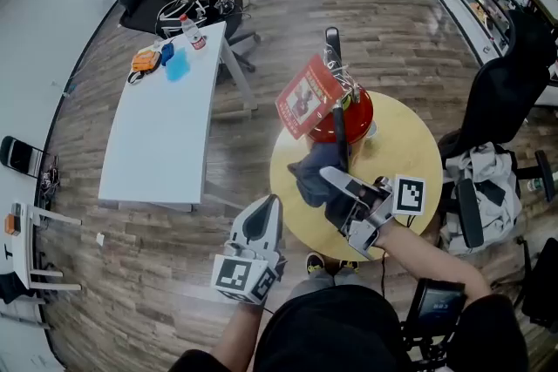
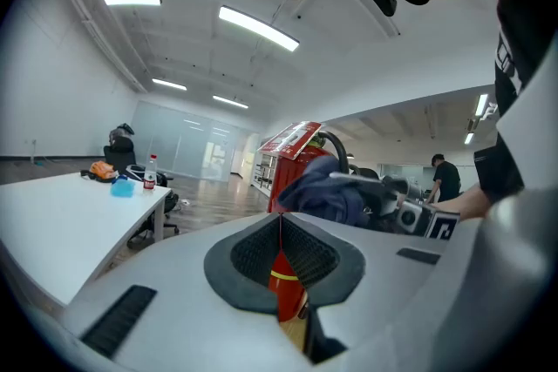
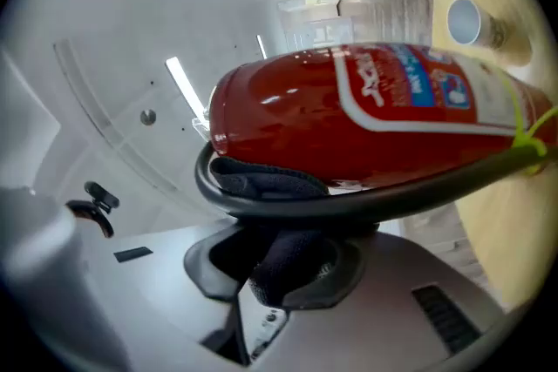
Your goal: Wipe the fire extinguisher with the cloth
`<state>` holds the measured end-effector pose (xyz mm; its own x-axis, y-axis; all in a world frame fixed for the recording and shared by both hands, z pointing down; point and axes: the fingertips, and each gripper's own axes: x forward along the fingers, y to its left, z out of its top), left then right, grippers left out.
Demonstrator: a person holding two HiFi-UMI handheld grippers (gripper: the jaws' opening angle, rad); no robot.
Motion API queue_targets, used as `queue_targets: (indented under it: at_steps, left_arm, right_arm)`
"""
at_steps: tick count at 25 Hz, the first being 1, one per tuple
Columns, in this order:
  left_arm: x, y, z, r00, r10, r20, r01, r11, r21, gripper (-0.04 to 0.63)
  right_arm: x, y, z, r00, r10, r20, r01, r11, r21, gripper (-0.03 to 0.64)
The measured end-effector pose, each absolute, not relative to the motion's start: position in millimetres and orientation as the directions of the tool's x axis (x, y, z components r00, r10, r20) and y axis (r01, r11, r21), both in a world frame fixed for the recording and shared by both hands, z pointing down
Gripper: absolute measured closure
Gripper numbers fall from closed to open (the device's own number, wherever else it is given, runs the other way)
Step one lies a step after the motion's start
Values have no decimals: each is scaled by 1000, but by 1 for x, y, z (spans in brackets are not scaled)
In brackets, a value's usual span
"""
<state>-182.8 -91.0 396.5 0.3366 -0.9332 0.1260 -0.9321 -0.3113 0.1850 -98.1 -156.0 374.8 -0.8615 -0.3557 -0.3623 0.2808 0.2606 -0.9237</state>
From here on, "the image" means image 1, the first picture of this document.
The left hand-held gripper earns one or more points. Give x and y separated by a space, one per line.
244 279

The person's right shoe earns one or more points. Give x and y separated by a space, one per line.
349 265

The clear red-label water bottle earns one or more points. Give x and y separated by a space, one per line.
192 32

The person's shoe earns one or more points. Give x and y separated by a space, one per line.
315 263
349 265

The person's grey trousers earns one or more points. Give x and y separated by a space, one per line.
322 281

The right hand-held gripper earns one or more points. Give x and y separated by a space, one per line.
407 196

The grey-blue wiping cloth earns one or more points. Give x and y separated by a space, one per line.
314 174

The person's left forearm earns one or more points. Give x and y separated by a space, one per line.
237 340

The white rectangular table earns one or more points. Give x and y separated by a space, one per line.
157 144

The white paper scrap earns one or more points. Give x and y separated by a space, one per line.
100 239

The white disposable cup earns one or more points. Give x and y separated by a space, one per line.
372 130

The red fire extinguisher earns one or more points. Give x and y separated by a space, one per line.
349 117

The black office chair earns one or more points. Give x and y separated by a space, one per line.
540 283
139 6

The black high-back mesh chair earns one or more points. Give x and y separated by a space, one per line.
501 91

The round yellow wooden table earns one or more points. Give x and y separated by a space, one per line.
405 144

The grey hoodie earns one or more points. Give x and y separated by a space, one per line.
484 161

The black monitor screen rig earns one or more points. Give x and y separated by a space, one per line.
440 305

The small blue pouch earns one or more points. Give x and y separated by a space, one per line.
167 53

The orange box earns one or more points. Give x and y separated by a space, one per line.
12 224

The light blue cloth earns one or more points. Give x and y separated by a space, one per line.
178 65

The person's left shoe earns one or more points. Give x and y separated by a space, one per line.
315 263

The person's black shirt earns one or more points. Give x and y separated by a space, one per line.
340 340

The green bottle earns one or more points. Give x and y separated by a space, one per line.
535 185

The person's right forearm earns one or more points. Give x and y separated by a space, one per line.
427 261

